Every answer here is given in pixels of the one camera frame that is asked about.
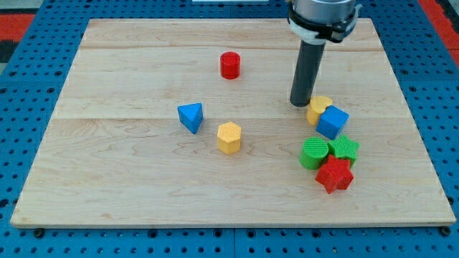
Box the red cylinder block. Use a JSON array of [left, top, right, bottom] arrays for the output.
[[220, 52, 241, 80]]

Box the red star block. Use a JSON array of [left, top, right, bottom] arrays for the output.
[[315, 154, 354, 194]]

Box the wooden board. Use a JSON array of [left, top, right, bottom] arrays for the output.
[[11, 19, 456, 229]]

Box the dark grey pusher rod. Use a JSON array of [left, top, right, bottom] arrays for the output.
[[290, 42, 325, 107]]

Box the blue triangle block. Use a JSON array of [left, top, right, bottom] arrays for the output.
[[177, 102, 204, 134]]

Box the blue cube block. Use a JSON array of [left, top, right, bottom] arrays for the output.
[[316, 105, 350, 140]]

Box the yellow hexagon block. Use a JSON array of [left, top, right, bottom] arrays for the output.
[[217, 122, 242, 154]]

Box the yellow heart block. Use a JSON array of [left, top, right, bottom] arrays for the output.
[[306, 96, 333, 125]]

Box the green star block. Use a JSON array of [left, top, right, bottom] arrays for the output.
[[328, 135, 360, 167]]

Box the green cylinder block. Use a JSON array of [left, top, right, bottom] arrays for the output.
[[298, 137, 329, 170]]

